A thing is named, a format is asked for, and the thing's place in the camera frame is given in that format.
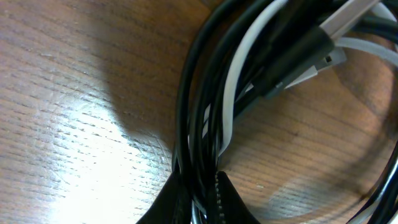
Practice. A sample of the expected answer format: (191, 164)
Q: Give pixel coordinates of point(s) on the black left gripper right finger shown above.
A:
(225, 206)

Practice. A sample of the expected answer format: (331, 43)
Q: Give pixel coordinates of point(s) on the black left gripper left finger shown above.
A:
(171, 206)

